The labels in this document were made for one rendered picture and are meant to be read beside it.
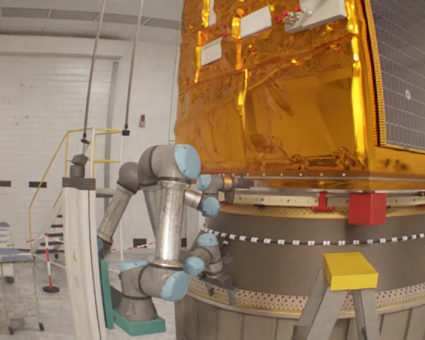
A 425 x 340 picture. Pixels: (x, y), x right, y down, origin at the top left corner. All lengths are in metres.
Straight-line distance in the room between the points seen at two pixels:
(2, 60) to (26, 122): 1.80
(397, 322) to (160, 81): 9.26
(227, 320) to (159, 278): 0.88
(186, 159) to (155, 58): 9.26
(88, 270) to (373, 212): 1.19
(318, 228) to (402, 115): 0.74
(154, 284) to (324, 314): 0.58
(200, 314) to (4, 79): 8.13
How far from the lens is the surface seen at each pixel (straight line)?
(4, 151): 9.39
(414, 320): 2.23
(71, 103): 9.66
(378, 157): 1.79
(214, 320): 2.25
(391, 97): 1.87
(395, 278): 2.11
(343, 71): 1.83
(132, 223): 10.08
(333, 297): 1.21
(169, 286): 1.37
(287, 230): 2.14
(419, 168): 2.13
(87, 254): 1.53
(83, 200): 1.50
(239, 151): 2.46
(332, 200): 2.09
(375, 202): 1.79
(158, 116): 10.35
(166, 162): 1.41
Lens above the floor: 1.79
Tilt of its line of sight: level
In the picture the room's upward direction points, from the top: 1 degrees clockwise
